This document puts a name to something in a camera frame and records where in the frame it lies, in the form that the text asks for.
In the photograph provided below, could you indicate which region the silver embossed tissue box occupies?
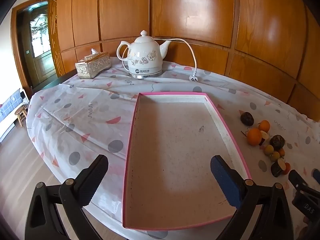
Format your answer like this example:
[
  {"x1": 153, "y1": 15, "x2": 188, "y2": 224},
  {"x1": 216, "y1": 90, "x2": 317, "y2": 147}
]
[{"x1": 75, "y1": 48, "x2": 112, "y2": 78}]

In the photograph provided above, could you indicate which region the silver kettle base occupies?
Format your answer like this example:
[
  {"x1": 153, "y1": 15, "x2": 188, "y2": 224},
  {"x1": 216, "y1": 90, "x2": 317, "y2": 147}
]
[{"x1": 129, "y1": 68, "x2": 163, "y2": 79}]

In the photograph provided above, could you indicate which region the orange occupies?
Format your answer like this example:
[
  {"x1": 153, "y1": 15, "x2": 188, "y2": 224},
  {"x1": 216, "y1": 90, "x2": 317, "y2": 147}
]
[
  {"x1": 258, "y1": 120, "x2": 271, "y2": 133},
  {"x1": 247, "y1": 128, "x2": 262, "y2": 147}
]

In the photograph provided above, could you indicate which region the blue plaid cloth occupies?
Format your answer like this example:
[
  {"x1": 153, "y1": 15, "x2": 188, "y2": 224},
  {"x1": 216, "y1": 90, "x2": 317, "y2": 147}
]
[{"x1": 0, "y1": 88, "x2": 28, "y2": 123}]

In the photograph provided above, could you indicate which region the dark round fruit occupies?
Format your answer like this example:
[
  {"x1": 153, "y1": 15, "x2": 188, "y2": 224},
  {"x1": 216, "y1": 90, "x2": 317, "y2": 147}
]
[
  {"x1": 269, "y1": 135, "x2": 286, "y2": 151},
  {"x1": 240, "y1": 112, "x2": 255, "y2": 126}
]

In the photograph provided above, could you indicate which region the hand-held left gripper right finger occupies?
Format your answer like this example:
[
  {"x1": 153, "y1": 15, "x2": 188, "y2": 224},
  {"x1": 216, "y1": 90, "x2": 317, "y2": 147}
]
[{"x1": 210, "y1": 155, "x2": 294, "y2": 240}]

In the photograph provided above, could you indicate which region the cut dark-skinned pale piece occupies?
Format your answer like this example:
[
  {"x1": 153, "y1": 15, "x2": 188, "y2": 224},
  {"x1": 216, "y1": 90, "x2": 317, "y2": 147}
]
[
  {"x1": 259, "y1": 130, "x2": 270, "y2": 146},
  {"x1": 271, "y1": 159, "x2": 286, "y2": 178}
]

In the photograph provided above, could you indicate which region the wooden door with glass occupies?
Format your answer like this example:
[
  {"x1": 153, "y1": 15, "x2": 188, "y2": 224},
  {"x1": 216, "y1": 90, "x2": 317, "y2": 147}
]
[{"x1": 15, "y1": 1, "x2": 57, "y2": 90}]

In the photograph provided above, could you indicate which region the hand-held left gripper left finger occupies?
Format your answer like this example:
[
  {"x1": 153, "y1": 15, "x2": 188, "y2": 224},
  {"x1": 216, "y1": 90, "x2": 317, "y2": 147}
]
[{"x1": 24, "y1": 154, "x2": 109, "y2": 240}]

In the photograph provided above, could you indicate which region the white power cord with plug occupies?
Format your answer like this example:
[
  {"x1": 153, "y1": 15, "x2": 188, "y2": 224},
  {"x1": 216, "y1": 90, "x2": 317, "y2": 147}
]
[{"x1": 160, "y1": 38, "x2": 198, "y2": 82}]

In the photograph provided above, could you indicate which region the white floral ceramic kettle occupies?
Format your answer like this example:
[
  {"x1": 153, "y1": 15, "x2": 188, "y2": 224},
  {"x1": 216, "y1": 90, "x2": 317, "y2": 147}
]
[{"x1": 116, "y1": 30, "x2": 171, "y2": 72}]

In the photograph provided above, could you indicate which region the white patterned tablecloth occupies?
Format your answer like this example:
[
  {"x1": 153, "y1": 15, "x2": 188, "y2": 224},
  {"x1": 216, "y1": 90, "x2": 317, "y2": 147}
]
[{"x1": 25, "y1": 56, "x2": 320, "y2": 240}]

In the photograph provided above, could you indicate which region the pink-edged shallow cardboard box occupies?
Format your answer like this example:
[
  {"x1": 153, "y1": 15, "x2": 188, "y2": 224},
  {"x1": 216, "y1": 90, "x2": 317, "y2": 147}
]
[{"x1": 122, "y1": 92, "x2": 252, "y2": 232}]

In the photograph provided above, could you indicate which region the small wooden stool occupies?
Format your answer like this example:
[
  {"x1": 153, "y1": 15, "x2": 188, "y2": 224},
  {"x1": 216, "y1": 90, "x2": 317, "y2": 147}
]
[{"x1": 14, "y1": 105, "x2": 28, "y2": 128}]

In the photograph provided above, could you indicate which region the dark round table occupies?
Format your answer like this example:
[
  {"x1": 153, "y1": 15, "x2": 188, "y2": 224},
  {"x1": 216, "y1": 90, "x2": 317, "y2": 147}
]
[{"x1": 31, "y1": 71, "x2": 76, "y2": 93}]

